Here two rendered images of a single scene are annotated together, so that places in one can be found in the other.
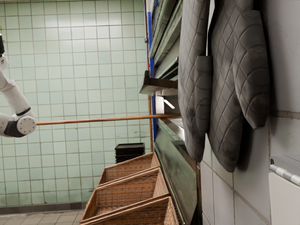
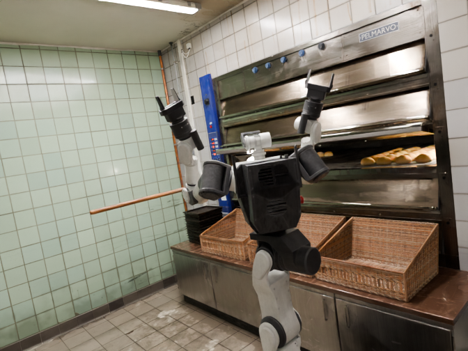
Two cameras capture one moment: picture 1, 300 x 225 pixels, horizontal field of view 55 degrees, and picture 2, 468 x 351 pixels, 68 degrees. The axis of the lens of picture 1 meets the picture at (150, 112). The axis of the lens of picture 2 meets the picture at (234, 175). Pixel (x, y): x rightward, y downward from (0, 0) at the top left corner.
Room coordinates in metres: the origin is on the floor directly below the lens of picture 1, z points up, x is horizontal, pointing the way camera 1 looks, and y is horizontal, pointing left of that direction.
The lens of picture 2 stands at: (0.07, 1.95, 1.49)
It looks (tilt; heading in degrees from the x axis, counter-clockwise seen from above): 6 degrees down; 322
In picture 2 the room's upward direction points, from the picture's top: 9 degrees counter-clockwise
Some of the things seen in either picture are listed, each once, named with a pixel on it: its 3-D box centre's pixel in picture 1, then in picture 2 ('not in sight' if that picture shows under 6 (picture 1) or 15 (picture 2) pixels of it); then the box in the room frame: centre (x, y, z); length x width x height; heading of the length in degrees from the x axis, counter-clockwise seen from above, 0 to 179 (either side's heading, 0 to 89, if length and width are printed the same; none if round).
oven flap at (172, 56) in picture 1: (164, 66); (301, 124); (1.79, -0.10, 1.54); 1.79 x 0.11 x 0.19; 2
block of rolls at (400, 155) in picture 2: not in sight; (409, 154); (1.23, -0.57, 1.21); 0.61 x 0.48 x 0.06; 92
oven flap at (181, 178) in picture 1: (168, 150); (310, 191); (1.79, -0.10, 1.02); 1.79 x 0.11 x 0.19; 2
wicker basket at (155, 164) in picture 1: (129, 175); (239, 231); (2.36, 0.19, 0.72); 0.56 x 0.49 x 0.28; 4
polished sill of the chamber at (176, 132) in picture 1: (170, 127); (309, 173); (1.79, -0.12, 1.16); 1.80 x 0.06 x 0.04; 2
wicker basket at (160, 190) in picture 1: (127, 202); (297, 240); (1.75, 0.17, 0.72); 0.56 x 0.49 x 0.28; 3
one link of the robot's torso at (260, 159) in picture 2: not in sight; (267, 190); (1.14, 0.95, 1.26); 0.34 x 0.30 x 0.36; 60
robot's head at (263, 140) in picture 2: not in sight; (258, 143); (1.19, 0.92, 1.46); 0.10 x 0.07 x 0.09; 60
